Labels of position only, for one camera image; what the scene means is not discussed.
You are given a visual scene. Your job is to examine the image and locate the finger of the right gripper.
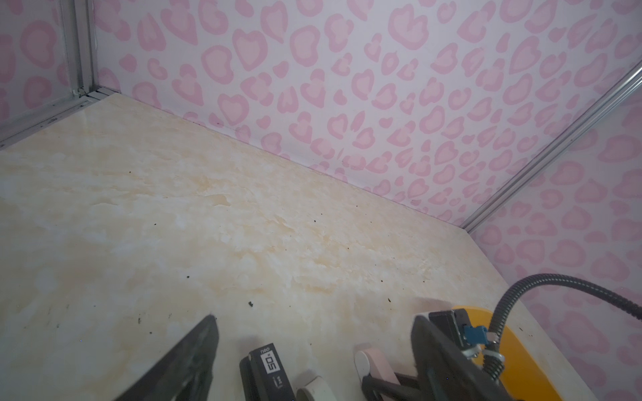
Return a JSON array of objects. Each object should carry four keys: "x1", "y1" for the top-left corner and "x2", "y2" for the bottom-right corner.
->
[{"x1": 361, "y1": 373, "x2": 422, "y2": 401}]

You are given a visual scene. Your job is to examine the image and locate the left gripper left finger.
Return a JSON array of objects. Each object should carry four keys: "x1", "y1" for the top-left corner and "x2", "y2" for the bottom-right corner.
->
[{"x1": 117, "y1": 314, "x2": 219, "y2": 400}]

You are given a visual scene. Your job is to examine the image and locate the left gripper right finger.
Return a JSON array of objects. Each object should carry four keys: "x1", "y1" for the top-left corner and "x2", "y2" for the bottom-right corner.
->
[{"x1": 411, "y1": 315, "x2": 512, "y2": 400}]

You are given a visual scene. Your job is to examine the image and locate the black long stapler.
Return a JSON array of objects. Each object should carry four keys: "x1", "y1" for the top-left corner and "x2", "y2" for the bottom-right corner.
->
[{"x1": 239, "y1": 344, "x2": 295, "y2": 401}]

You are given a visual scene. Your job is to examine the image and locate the grey mini stapler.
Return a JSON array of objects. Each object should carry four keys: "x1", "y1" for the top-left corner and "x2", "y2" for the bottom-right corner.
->
[{"x1": 296, "y1": 376, "x2": 337, "y2": 401}]

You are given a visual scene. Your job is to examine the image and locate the yellow plastic tray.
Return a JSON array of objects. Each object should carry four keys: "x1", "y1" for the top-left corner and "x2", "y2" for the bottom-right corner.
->
[{"x1": 453, "y1": 306, "x2": 562, "y2": 400}]

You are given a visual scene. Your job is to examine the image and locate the right black cable conduit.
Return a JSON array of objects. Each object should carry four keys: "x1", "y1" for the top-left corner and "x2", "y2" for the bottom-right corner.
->
[{"x1": 480, "y1": 272, "x2": 642, "y2": 382}]

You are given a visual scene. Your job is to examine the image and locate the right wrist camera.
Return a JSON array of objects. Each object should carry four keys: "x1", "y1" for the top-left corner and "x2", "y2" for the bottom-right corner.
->
[{"x1": 421, "y1": 308, "x2": 489, "y2": 351}]

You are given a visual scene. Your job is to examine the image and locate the aluminium frame right corner post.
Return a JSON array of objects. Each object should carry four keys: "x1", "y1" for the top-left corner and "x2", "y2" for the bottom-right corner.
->
[{"x1": 460, "y1": 61, "x2": 641, "y2": 233}]

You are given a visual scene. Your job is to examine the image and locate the aluminium frame corner post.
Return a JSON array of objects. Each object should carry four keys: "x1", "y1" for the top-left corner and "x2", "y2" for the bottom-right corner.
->
[
  {"x1": 58, "y1": 0, "x2": 115, "y2": 100},
  {"x1": 460, "y1": 61, "x2": 641, "y2": 233}
]

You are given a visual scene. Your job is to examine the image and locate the aluminium frame left corner post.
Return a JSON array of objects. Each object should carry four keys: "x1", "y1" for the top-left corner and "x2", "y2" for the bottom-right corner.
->
[{"x1": 58, "y1": 0, "x2": 115, "y2": 100}]

